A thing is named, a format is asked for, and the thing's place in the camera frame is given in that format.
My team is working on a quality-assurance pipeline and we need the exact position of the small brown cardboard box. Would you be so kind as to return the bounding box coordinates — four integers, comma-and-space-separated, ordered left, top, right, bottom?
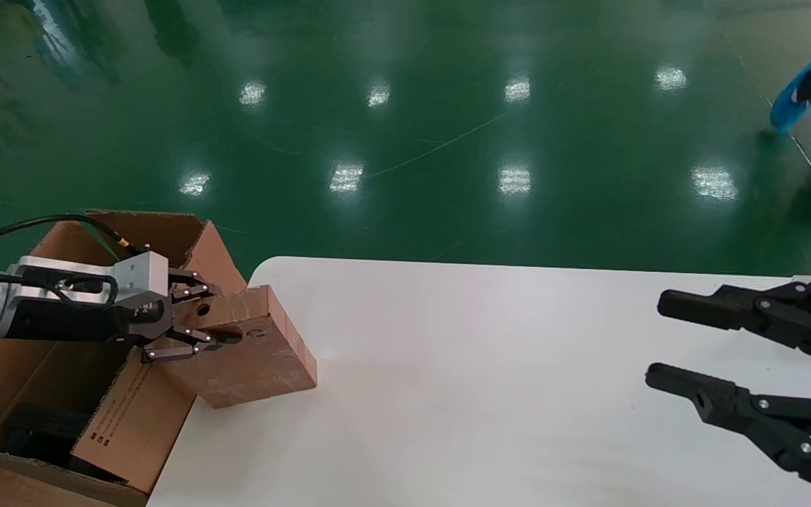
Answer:
159, 285, 318, 409

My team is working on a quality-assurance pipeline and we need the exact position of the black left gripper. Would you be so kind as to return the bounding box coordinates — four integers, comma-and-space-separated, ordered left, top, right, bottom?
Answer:
0, 268, 227, 365

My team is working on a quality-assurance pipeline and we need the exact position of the black camera cable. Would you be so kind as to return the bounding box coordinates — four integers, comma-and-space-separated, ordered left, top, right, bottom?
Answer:
0, 215, 149, 258

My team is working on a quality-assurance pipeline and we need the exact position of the big open cardboard box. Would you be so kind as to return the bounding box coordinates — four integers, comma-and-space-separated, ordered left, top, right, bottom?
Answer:
0, 210, 248, 507

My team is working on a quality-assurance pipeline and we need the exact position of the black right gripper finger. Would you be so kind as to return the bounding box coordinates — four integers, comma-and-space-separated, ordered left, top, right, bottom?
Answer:
645, 363, 811, 504
657, 282, 811, 368

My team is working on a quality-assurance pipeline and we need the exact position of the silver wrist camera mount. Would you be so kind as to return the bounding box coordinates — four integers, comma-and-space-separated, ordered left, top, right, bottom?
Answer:
8, 252, 170, 319

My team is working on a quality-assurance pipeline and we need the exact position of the black foam block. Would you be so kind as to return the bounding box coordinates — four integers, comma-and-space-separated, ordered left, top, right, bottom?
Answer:
1, 403, 93, 469

